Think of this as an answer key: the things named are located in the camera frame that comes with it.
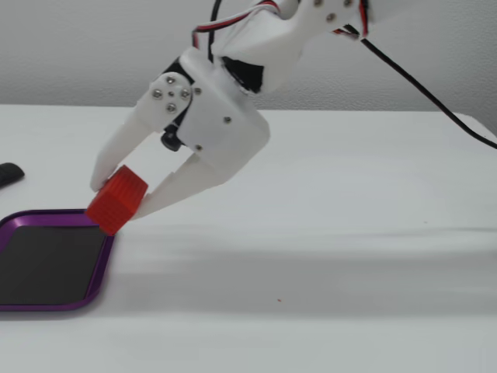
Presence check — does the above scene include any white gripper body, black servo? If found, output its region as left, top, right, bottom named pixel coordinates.
left=160, top=46, right=271, bottom=188

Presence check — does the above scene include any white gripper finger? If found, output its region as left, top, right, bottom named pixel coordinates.
left=89, top=72, right=195, bottom=193
left=133, top=153, right=227, bottom=221

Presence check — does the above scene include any red textured rectangular block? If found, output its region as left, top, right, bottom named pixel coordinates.
left=85, top=164, right=151, bottom=237

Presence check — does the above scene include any small black mounted part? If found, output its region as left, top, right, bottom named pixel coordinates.
left=161, top=130, right=184, bottom=152

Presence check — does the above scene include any black rounded object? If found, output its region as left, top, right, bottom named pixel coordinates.
left=0, top=162, right=26, bottom=190

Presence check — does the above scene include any purple metal tray, black liner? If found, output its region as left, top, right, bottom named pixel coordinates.
left=0, top=208, right=116, bottom=313

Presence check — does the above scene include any red white black servo wire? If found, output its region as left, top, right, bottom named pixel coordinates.
left=191, top=0, right=370, bottom=51

